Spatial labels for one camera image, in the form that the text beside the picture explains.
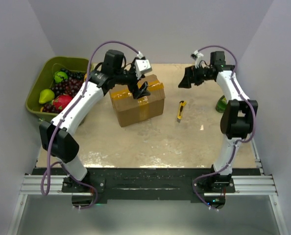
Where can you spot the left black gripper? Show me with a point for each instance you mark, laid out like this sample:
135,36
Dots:
137,93

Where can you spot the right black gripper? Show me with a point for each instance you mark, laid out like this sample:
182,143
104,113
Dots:
190,73

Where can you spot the yellow utility knife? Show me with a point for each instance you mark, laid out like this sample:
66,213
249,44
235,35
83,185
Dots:
182,104

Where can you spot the taped cardboard express box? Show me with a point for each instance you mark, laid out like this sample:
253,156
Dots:
129,110

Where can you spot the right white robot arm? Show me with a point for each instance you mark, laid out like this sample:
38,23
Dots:
238,122

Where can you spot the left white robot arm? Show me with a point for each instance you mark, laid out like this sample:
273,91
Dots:
57,135

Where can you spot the green glass bottle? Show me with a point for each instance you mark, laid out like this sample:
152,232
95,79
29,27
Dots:
221,104

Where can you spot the dark purple grape bunch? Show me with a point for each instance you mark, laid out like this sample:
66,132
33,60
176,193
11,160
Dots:
69,87

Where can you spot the black grape bunch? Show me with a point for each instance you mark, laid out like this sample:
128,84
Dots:
78,75

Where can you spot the red dragon fruit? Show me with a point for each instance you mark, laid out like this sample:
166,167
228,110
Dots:
61,102

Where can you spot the green apple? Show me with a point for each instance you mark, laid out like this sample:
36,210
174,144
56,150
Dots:
60,76

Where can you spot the green pear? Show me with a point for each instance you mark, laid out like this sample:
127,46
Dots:
46,95

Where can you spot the small red grape bunch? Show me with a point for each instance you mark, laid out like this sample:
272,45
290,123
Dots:
49,108

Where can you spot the olive green plastic basket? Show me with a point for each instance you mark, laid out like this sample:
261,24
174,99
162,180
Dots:
45,81

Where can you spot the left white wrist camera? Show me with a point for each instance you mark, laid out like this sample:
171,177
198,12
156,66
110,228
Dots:
142,65

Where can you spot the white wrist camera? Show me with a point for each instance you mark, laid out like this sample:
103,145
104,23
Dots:
197,56
142,65

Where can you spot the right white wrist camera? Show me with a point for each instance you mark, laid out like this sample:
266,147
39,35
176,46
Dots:
197,56

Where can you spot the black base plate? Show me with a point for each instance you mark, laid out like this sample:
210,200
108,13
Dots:
185,184

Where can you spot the aluminium rail frame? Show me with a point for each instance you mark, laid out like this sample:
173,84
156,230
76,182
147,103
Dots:
160,142

